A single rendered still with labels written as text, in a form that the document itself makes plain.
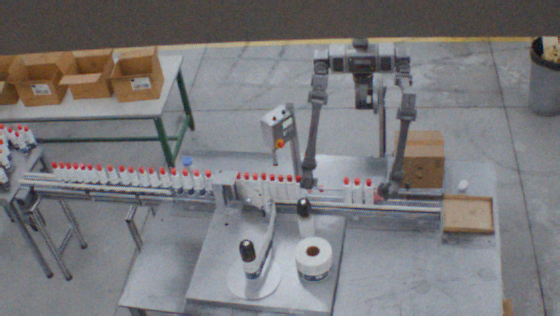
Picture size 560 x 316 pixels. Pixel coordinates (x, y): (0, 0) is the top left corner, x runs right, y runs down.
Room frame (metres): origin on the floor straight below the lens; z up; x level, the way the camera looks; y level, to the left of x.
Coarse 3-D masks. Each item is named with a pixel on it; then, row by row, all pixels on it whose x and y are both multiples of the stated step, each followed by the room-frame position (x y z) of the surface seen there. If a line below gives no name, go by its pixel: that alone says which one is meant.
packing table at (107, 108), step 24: (168, 72) 4.52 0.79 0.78; (168, 96) 4.20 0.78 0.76; (0, 120) 4.28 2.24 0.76; (24, 120) 4.24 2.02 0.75; (48, 120) 4.24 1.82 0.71; (72, 120) 4.19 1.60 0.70; (96, 120) 4.14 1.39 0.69; (192, 120) 4.68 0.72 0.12; (168, 144) 4.04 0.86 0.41; (168, 168) 4.02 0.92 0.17
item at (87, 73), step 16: (112, 48) 4.45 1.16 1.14; (64, 64) 4.45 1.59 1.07; (80, 64) 4.61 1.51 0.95; (96, 64) 4.59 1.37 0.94; (112, 64) 4.51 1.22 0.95; (64, 80) 4.28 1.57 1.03; (80, 80) 4.23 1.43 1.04; (96, 80) 4.19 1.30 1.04; (80, 96) 4.35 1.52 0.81; (96, 96) 4.32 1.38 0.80
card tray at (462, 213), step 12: (444, 204) 2.57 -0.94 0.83; (456, 204) 2.55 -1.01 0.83; (468, 204) 2.53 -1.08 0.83; (480, 204) 2.52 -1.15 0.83; (492, 204) 2.49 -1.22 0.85; (444, 216) 2.47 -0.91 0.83; (456, 216) 2.46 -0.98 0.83; (468, 216) 2.44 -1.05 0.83; (480, 216) 2.43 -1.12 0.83; (492, 216) 2.41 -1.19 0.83; (444, 228) 2.37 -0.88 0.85; (456, 228) 2.35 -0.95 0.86; (468, 228) 2.33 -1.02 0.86; (480, 228) 2.31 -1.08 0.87; (492, 228) 2.30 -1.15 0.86
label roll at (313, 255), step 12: (312, 240) 2.30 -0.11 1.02; (324, 240) 2.28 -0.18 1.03; (300, 252) 2.23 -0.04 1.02; (312, 252) 2.26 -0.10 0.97; (324, 252) 2.20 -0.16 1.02; (300, 264) 2.16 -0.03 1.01; (312, 264) 2.14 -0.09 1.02; (324, 264) 2.14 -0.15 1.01; (312, 276) 2.13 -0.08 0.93; (324, 276) 2.13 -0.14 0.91
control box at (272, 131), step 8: (272, 112) 2.89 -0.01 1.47; (280, 112) 2.87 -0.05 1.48; (288, 112) 2.86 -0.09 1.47; (264, 120) 2.83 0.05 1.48; (272, 120) 2.82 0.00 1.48; (280, 120) 2.81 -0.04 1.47; (264, 128) 2.82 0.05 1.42; (272, 128) 2.77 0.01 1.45; (280, 128) 2.80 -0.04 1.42; (264, 136) 2.83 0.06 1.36; (272, 136) 2.77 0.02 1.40; (280, 136) 2.80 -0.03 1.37; (288, 136) 2.83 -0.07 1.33; (264, 144) 2.84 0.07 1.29; (272, 144) 2.78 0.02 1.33
